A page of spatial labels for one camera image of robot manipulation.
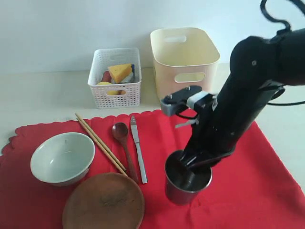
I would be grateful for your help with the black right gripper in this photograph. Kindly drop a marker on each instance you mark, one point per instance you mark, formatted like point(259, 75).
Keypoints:
point(216, 135)

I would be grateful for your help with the stainless steel cup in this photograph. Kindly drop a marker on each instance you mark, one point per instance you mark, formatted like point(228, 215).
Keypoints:
point(182, 185)

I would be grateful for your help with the steel table knife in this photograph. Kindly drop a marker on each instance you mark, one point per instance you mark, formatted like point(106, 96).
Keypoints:
point(136, 139)

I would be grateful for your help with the dark wooden spoon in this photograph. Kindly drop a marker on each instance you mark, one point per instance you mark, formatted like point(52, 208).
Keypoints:
point(120, 133)

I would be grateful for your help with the milk carton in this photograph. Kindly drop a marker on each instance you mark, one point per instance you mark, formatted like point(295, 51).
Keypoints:
point(129, 77)

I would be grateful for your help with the wooden chopstick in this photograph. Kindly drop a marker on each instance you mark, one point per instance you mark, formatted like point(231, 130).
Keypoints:
point(102, 148)
point(102, 143)

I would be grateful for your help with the yellow cheese wedge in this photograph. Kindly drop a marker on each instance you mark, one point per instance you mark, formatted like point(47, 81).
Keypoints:
point(120, 71)

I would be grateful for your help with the yellow lemon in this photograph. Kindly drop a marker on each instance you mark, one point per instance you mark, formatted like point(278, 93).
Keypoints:
point(104, 83)

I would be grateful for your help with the red sausage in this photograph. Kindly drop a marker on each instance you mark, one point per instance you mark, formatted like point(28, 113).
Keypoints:
point(106, 77)

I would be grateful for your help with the pale green ceramic bowl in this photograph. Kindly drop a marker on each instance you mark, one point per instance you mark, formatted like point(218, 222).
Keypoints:
point(63, 159)

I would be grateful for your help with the brown egg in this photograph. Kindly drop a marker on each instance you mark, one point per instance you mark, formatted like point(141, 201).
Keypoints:
point(115, 92)

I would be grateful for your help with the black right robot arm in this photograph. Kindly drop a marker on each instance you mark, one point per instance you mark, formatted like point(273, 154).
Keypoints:
point(259, 71)

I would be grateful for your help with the brown wooden plate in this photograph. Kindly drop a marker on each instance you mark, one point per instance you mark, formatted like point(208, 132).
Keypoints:
point(104, 201)

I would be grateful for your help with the cream plastic bin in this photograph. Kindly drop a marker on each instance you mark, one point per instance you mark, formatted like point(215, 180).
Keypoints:
point(183, 57)

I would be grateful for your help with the white perforated plastic basket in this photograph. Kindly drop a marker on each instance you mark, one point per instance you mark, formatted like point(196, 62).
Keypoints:
point(102, 59)

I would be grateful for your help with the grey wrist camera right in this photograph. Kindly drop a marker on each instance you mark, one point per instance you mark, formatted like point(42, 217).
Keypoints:
point(192, 97)

